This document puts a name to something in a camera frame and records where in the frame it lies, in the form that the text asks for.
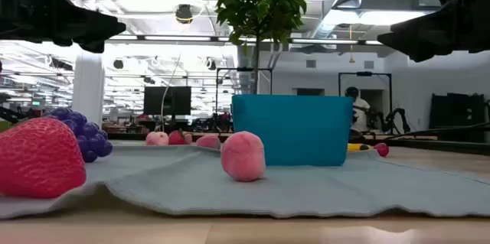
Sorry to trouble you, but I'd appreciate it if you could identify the blue plastic tupperware container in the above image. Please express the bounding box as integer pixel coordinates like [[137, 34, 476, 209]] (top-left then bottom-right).
[[231, 94, 354, 168]]

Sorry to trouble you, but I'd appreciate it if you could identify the grey cloth mat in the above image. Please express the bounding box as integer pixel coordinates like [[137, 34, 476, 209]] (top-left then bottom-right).
[[0, 142, 490, 220]]

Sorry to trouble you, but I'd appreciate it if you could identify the ceiling light strip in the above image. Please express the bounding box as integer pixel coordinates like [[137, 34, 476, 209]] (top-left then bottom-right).
[[105, 34, 384, 46]]

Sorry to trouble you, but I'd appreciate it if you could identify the red toy cherry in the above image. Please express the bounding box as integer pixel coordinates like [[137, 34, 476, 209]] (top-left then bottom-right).
[[373, 142, 390, 158]]

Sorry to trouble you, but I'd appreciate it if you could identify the black computer monitor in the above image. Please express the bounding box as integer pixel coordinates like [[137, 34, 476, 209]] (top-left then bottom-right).
[[143, 86, 192, 134]]

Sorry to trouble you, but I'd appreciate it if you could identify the black equipment cabinet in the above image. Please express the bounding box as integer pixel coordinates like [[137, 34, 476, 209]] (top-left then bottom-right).
[[430, 93, 488, 144]]

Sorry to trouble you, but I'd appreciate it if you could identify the purple toy grape bunch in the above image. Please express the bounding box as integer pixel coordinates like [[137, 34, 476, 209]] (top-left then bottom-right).
[[44, 107, 114, 164]]

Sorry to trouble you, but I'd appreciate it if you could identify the yellow hanging pendant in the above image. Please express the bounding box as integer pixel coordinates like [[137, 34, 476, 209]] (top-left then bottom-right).
[[348, 24, 356, 64]]

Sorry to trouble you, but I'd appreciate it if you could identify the red toy strawberry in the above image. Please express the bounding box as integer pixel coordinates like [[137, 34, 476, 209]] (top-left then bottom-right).
[[0, 116, 87, 199], [168, 129, 187, 146]]

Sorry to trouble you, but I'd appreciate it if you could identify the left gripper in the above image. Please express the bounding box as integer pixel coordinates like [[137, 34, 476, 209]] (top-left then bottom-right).
[[0, 0, 126, 54]]

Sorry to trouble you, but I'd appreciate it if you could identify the green potted plant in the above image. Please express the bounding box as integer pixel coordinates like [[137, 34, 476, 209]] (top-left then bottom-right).
[[214, 0, 313, 96]]

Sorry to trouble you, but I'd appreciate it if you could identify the black round ceiling device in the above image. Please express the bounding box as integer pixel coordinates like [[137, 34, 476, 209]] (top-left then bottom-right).
[[175, 3, 194, 25]]

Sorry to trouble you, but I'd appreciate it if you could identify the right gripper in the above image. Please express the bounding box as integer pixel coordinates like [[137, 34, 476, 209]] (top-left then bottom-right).
[[377, 0, 490, 63]]

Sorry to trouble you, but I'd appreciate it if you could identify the person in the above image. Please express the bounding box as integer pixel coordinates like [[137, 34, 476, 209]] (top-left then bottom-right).
[[344, 86, 371, 133]]

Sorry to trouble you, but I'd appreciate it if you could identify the white round pillar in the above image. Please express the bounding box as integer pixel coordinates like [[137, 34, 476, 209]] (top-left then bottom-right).
[[71, 50, 106, 129]]

